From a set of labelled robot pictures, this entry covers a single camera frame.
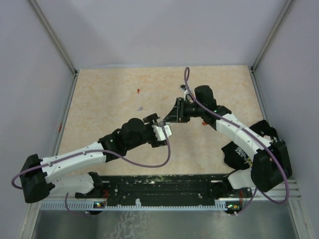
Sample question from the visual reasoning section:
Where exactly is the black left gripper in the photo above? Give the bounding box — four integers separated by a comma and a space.
127, 114, 168, 151

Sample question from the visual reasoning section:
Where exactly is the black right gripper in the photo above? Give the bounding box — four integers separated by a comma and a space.
163, 98, 204, 123

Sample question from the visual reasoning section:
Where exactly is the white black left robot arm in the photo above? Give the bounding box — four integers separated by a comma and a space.
17, 114, 172, 204

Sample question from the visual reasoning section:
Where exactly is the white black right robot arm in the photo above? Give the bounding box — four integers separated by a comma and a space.
164, 85, 292, 197

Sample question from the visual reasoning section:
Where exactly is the black floral cloth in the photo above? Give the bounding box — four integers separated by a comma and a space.
221, 120, 278, 170

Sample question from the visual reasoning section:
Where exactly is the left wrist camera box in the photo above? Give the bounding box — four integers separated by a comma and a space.
152, 124, 172, 141

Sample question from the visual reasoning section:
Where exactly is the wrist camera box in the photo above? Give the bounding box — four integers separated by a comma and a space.
152, 124, 172, 141
179, 85, 192, 100

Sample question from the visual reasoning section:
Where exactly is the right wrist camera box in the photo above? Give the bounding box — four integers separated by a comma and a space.
179, 85, 192, 100

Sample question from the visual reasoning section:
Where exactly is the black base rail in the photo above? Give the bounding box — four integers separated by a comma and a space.
75, 174, 252, 207

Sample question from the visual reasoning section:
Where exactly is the aluminium frame post right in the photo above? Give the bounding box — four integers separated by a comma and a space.
250, 0, 295, 73

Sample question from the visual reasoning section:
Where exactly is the aluminium frame post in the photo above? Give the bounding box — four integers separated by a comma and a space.
250, 0, 295, 73
26, 0, 79, 75

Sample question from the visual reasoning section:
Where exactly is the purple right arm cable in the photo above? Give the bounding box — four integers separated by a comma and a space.
183, 66, 291, 217

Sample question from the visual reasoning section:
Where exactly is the aluminium frame post left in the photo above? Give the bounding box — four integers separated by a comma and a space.
26, 0, 79, 75

